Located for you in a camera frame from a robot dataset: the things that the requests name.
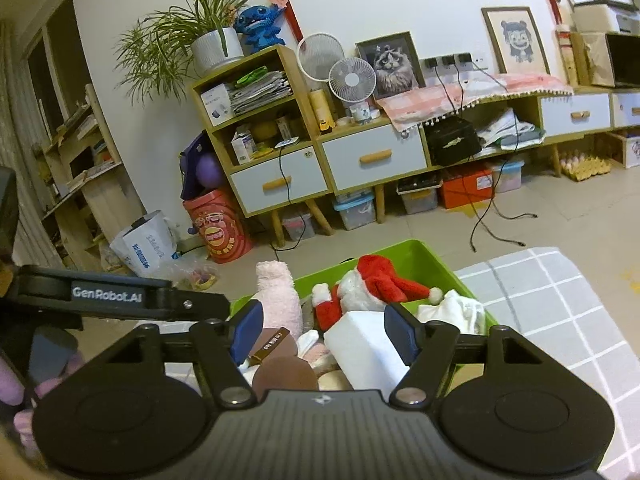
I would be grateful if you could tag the pink checked cloth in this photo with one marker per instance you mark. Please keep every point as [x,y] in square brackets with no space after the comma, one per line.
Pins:
[475,95]

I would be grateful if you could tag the potted spider plant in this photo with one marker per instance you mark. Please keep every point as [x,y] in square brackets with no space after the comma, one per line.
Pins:
[215,50]

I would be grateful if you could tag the white printed cardboard box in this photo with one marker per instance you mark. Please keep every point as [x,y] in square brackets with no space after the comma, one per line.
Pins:
[627,150]

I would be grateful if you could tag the brown cardboard box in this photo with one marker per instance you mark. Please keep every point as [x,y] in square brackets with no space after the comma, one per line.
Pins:
[592,60]

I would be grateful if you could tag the framed cat picture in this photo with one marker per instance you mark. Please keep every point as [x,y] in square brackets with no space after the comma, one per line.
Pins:
[392,65]

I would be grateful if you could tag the white cloth pouch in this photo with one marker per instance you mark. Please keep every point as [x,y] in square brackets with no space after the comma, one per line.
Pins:
[460,310]

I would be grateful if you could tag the blue lid storage box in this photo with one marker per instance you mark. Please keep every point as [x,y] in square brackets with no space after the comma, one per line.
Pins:
[355,212]

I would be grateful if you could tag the person's left hand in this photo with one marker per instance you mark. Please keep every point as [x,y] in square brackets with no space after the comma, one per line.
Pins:
[25,420]

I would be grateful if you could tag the small white carton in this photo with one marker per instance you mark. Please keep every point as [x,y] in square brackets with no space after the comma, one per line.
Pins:
[242,149]

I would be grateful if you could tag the dark purple bag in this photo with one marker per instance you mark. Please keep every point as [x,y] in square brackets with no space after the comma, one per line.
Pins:
[192,165]

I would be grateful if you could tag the pink fuzzy sock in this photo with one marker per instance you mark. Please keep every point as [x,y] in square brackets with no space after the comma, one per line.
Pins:
[277,295]

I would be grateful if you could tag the red cardboard box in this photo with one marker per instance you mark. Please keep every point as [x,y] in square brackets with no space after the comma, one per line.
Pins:
[467,189]

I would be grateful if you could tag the small white desk fan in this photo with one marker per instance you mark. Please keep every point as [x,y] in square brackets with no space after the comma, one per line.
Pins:
[352,80]

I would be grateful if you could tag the white plush doll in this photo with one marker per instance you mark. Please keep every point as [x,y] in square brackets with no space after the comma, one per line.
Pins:
[320,355]

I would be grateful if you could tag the white plastic bag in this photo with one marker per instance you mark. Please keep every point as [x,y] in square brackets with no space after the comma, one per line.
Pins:
[145,247]

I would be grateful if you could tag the red printed bag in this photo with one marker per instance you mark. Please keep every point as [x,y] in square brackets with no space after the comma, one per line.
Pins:
[217,230]

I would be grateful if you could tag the beige curtain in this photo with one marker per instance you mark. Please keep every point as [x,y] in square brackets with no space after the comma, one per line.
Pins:
[20,135]

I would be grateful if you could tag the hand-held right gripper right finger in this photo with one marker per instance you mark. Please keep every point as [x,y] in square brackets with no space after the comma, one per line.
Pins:
[400,332]

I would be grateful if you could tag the black case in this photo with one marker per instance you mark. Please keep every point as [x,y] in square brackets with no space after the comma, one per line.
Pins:
[452,142]

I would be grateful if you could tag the pile of papers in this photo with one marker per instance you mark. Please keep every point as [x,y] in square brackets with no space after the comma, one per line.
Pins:
[510,130]

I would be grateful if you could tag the white round mesh fan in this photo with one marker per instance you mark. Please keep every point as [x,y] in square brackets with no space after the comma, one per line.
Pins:
[320,52]

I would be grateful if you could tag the wooden drawer cabinet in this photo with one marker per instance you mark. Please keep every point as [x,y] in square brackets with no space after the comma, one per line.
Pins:
[320,170]

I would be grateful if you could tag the purple ball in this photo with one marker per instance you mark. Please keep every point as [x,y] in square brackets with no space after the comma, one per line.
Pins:
[210,171]

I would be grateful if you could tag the egg tray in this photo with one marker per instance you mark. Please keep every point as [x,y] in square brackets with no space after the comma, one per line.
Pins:
[585,166]

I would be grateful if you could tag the framed cartoon picture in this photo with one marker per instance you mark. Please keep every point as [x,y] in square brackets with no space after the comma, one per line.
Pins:
[517,40]

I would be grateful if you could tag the green plastic bin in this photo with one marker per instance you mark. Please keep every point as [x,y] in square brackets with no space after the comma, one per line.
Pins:
[425,260]

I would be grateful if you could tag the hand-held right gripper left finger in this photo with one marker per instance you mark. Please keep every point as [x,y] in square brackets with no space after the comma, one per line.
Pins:
[248,327]

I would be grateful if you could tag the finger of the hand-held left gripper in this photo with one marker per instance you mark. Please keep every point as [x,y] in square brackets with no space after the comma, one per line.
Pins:
[200,305]

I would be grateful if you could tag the grey checked tablecloth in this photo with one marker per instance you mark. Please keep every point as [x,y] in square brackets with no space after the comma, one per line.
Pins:
[550,320]

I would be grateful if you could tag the white sponge block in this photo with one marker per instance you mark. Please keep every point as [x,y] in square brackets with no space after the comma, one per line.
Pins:
[365,350]

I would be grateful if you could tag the wooden shelf cabinet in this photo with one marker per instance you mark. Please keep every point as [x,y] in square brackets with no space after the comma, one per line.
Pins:
[295,125]

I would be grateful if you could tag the black monitor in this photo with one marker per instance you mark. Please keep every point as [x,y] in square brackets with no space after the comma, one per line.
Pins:
[627,60]

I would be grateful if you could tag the dark lid storage box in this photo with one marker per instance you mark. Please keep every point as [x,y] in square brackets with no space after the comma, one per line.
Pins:
[420,195]

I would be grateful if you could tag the long wooden tv console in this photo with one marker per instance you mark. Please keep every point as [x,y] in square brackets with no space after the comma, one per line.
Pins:
[530,120]

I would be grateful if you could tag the stack of newspapers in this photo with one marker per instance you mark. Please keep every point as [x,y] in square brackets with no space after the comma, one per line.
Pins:
[262,92]

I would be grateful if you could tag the yellow bottle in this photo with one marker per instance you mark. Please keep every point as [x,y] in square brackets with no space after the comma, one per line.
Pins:
[321,110]

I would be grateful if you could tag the clear storage box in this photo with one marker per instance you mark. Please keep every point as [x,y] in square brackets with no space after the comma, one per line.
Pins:
[299,227]
[509,176]

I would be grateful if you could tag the brown soft toy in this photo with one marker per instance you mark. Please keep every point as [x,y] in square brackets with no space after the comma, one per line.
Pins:
[280,375]

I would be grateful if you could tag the clear plastic bag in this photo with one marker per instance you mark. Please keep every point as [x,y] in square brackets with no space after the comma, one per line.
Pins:
[195,272]

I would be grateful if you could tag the wooden rack shelf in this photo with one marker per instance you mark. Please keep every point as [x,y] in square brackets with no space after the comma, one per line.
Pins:
[90,180]

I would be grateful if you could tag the blue plush toy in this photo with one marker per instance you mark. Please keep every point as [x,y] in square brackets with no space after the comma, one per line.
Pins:
[260,25]

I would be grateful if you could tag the red white santa plush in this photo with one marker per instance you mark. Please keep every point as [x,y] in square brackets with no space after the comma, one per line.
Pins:
[385,280]

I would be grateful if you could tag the wall power sockets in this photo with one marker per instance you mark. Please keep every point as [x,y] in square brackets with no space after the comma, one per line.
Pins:
[447,60]

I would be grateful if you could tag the white charger pad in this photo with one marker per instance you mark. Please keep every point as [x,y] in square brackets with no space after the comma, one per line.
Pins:
[286,143]

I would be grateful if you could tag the white printer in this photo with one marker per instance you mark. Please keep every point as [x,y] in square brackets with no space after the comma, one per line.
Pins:
[605,17]

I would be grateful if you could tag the white cup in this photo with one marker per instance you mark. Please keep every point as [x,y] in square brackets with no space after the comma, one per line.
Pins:
[361,112]

